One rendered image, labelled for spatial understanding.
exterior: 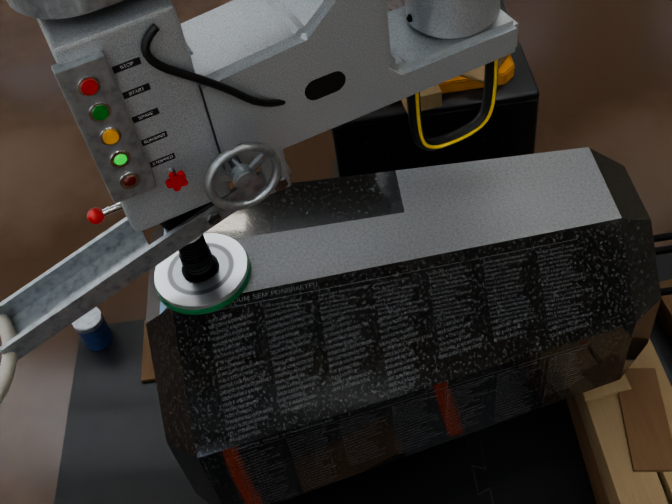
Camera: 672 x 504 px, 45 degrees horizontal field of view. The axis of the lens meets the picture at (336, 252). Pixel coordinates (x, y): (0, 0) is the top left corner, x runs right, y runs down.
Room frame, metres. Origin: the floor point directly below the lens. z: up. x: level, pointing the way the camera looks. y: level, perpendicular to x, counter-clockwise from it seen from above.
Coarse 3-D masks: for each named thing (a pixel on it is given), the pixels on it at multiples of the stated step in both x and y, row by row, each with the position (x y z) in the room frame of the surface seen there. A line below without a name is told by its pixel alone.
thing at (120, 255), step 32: (256, 192) 1.20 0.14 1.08; (128, 224) 1.22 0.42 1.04; (192, 224) 1.16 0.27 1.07; (96, 256) 1.20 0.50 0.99; (128, 256) 1.17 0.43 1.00; (160, 256) 1.13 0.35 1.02; (32, 288) 1.15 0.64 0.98; (64, 288) 1.15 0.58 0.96; (96, 288) 1.08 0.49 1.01; (32, 320) 1.10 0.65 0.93; (64, 320) 1.06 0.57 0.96
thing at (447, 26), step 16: (416, 0) 1.37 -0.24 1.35; (432, 0) 1.34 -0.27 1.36; (448, 0) 1.33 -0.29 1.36; (464, 0) 1.33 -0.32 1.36; (480, 0) 1.33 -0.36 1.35; (496, 0) 1.36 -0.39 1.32; (416, 16) 1.37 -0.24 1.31; (432, 16) 1.34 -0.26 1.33; (448, 16) 1.33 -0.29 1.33; (464, 16) 1.33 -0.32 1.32; (480, 16) 1.33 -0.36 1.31; (496, 16) 1.36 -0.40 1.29; (432, 32) 1.35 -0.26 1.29; (448, 32) 1.33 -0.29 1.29; (464, 32) 1.33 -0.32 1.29
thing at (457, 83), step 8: (504, 64) 1.86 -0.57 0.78; (512, 64) 1.85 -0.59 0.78; (504, 72) 1.82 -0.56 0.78; (512, 72) 1.84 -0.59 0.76; (448, 80) 1.83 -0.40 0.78; (456, 80) 1.82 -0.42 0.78; (464, 80) 1.82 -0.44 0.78; (472, 80) 1.82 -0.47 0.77; (504, 80) 1.82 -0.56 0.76; (440, 88) 1.82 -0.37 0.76; (448, 88) 1.82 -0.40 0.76; (456, 88) 1.82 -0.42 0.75; (464, 88) 1.82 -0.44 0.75; (472, 88) 1.82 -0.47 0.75
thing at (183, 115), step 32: (128, 0) 1.17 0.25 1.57; (160, 0) 1.15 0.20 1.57; (64, 32) 1.11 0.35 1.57; (96, 32) 1.10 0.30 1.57; (128, 32) 1.11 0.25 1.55; (160, 32) 1.13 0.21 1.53; (192, 64) 1.15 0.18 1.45; (160, 96) 1.12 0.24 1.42; (192, 96) 1.13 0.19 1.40; (160, 128) 1.11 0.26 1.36; (192, 128) 1.13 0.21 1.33; (192, 160) 1.12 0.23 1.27; (160, 192) 1.10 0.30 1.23; (192, 192) 1.11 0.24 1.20; (224, 192) 1.13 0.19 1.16
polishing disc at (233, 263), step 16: (208, 240) 1.29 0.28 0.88; (224, 240) 1.28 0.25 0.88; (176, 256) 1.26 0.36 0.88; (224, 256) 1.23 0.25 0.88; (240, 256) 1.22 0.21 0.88; (160, 272) 1.22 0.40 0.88; (176, 272) 1.21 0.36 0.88; (224, 272) 1.19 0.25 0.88; (240, 272) 1.18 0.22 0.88; (160, 288) 1.17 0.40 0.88; (176, 288) 1.16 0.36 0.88; (192, 288) 1.16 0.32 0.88; (208, 288) 1.15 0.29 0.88; (224, 288) 1.14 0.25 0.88; (176, 304) 1.12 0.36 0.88; (192, 304) 1.11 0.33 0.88; (208, 304) 1.10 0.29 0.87
